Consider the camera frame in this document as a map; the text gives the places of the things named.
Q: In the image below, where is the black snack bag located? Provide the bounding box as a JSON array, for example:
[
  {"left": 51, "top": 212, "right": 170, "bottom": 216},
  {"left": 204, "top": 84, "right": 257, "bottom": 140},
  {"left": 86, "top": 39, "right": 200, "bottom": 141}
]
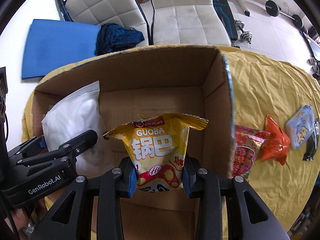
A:
[{"left": 303, "top": 118, "right": 319, "bottom": 161}]

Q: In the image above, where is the yellow tablecloth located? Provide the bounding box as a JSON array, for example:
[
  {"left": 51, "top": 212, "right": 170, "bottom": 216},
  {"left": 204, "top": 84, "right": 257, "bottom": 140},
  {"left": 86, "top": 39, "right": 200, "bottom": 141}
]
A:
[{"left": 21, "top": 47, "right": 320, "bottom": 240}]

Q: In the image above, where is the left white padded chair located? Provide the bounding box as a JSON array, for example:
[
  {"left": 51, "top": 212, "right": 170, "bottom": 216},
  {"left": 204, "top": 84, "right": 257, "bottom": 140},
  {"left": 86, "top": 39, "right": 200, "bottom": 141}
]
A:
[{"left": 65, "top": 0, "right": 151, "bottom": 47}]

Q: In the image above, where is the blue foam mat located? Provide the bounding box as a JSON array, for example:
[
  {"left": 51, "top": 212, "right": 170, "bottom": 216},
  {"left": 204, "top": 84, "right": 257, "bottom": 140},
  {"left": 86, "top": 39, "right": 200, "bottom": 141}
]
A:
[{"left": 22, "top": 19, "right": 100, "bottom": 80}]

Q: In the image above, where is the right white padded chair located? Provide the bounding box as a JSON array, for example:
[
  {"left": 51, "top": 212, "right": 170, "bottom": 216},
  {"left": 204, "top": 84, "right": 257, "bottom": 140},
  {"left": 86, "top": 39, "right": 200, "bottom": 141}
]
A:
[{"left": 151, "top": 0, "right": 231, "bottom": 46}]

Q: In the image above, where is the person's left hand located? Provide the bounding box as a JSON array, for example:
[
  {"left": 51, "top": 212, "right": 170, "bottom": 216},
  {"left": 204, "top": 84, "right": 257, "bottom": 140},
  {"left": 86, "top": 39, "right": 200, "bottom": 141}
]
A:
[{"left": 11, "top": 199, "right": 47, "bottom": 239}]

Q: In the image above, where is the blue cartoon tissue pack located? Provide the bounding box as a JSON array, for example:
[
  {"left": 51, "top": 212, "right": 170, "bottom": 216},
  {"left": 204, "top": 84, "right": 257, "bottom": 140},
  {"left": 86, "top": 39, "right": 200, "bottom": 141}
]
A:
[{"left": 285, "top": 105, "right": 315, "bottom": 150}]

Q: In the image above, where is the white padded chair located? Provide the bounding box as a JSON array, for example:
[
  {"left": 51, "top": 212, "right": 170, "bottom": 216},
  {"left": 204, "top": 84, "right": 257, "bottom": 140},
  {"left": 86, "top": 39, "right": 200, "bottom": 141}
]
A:
[
  {"left": 151, "top": 0, "right": 231, "bottom": 46},
  {"left": 65, "top": 0, "right": 151, "bottom": 47}
]

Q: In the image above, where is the red snack bag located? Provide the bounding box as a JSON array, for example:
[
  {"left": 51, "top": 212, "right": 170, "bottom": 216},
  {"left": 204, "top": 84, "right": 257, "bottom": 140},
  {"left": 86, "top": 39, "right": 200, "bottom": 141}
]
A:
[{"left": 232, "top": 125, "right": 270, "bottom": 180}]

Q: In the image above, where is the dark blue crumpled cloth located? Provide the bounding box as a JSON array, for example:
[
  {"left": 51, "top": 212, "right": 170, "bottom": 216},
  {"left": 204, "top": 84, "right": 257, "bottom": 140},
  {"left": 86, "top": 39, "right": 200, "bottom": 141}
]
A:
[{"left": 96, "top": 23, "right": 145, "bottom": 55}]

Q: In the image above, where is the orange snack bag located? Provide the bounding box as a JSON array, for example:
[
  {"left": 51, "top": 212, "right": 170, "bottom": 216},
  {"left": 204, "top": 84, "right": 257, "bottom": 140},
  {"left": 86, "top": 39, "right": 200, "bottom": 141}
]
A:
[{"left": 261, "top": 115, "right": 290, "bottom": 166}]

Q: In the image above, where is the floor barbell with plates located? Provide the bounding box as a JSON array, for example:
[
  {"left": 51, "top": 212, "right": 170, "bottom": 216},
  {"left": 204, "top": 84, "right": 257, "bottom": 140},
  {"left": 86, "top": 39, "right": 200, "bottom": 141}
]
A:
[{"left": 265, "top": 0, "right": 304, "bottom": 29}]

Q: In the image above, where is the chrome dumbbell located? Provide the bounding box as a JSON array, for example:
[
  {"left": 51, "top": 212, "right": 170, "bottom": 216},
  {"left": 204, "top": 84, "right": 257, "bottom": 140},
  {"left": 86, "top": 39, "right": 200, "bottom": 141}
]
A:
[{"left": 234, "top": 20, "right": 252, "bottom": 44}]

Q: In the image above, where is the white clear plastic bag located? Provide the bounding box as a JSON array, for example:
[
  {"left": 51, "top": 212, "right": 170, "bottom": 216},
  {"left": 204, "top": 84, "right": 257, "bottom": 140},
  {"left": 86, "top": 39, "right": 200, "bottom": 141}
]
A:
[{"left": 42, "top": 81, "right": 108, "bottom": 178}]

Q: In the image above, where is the black blue weight bench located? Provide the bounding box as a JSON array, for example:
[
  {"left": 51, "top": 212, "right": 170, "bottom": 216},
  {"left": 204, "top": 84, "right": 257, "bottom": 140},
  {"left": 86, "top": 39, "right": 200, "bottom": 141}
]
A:
[{"left": 213, "top": 0, "right": 238, "bottom": 41}]

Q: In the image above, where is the yellow guoba snack bag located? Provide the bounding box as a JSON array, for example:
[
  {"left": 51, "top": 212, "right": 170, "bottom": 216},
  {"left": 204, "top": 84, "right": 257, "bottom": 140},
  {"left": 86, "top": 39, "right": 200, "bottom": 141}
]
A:
[{"left": 104, "top": 113, "right": 208, "bottom": 193}]

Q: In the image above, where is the open cardboard box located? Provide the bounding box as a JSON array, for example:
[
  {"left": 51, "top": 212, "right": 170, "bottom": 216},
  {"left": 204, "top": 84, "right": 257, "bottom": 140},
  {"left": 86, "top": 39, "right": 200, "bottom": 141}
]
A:
[{"left": 22, "top": 44, "right": 233, "bottom": 239}]

